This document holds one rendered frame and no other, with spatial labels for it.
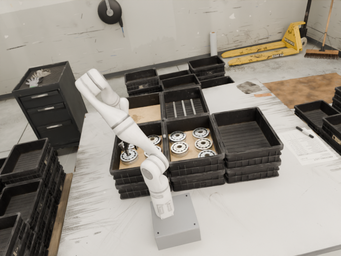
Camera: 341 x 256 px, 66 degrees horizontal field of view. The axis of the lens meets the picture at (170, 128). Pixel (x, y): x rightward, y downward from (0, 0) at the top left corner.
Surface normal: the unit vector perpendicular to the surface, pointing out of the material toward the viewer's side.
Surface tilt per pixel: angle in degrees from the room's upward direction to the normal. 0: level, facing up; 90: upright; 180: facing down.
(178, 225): 0
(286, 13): 90
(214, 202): 0
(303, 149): 0
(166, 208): 90
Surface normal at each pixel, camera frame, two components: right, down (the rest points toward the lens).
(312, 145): -0.14, -0.80
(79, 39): 0.17, 0.55
